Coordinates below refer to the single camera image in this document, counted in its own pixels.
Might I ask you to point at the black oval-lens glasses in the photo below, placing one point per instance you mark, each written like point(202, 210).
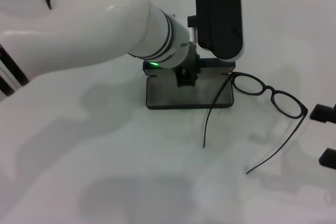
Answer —
point(268, 87)

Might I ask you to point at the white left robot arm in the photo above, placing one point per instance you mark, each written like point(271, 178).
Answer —
point(92, 24)

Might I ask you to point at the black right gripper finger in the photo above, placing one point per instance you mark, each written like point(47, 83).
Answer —
point(329, 159)
point(325, 113)

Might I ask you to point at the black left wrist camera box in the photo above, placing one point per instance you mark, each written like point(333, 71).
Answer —
point(218, 11)

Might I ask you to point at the black hard glasses case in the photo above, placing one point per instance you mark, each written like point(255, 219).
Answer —
point(170, 95)

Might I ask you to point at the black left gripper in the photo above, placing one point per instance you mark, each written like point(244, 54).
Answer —
point(193, 60)

